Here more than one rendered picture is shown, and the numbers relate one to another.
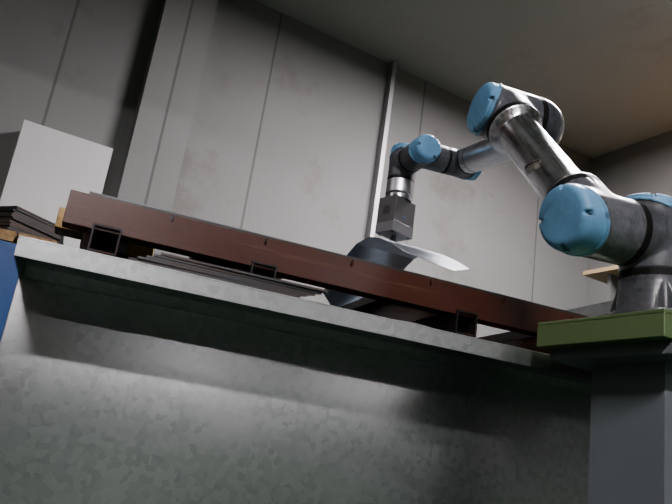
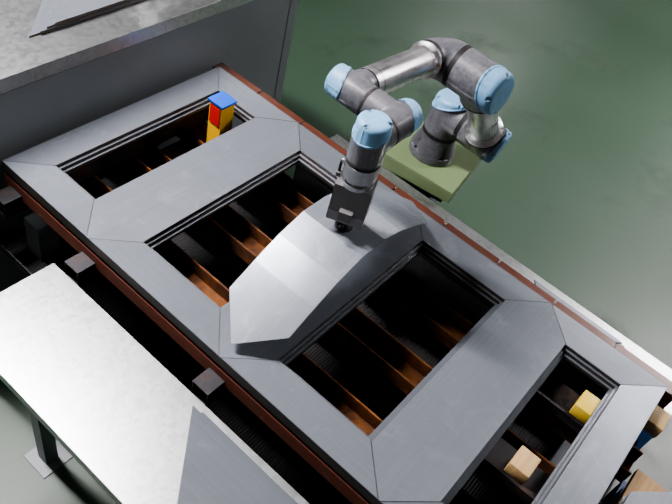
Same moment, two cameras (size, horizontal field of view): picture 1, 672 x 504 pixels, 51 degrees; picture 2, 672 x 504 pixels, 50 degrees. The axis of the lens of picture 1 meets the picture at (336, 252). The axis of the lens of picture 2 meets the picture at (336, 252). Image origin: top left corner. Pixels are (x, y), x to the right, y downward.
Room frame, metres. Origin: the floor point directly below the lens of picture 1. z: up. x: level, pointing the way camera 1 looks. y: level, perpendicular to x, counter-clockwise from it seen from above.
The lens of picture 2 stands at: (2.63, 0.72, 2.16)
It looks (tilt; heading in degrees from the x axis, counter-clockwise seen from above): 46 degrees down; 227
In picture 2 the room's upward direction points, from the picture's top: 17 degrees clockwise
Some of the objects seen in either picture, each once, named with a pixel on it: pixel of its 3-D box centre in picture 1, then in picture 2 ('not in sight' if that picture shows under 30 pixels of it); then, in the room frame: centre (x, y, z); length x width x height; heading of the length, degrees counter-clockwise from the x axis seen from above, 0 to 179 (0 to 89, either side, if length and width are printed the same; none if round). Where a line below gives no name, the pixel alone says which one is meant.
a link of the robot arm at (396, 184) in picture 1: (399, 190); (359, 169); (1.83, -0.15, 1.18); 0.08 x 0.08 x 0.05
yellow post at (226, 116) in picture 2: not in sight; (219, 129); (1.82, -0.80, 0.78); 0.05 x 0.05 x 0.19; 19
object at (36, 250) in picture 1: (396, 340); (478, 265); (1.27, -0.13, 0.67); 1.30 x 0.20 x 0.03; 109
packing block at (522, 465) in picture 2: not in sight; (522, 465); (1.66, 0.45, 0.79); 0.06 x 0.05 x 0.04; 19
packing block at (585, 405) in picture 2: (139, 252); (586, 407); (1.41, 0.40, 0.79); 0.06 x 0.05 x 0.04; 19
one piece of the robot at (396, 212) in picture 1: (393, 217); (349, 198); (1.83, -0.14, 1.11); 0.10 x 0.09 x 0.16; 43
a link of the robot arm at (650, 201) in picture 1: (650, 236); (450, 112); (1.16, -0.55, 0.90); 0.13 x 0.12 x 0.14; 110
